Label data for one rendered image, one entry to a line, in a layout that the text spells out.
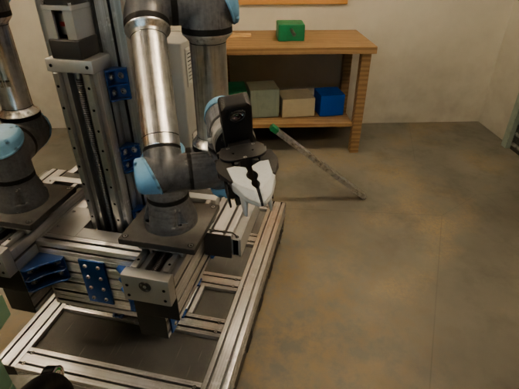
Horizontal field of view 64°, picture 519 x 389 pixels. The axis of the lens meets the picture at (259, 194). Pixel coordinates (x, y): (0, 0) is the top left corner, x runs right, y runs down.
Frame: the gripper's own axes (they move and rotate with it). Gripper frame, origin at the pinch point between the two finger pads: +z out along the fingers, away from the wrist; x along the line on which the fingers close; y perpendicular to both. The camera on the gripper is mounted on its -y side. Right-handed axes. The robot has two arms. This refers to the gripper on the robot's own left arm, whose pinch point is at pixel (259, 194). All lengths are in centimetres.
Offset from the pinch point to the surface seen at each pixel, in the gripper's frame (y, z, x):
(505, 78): 109, -254, -266
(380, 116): 140, -292, -170
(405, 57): 88, -290, -190
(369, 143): 143, -250, -140
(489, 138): 155, -237, -247
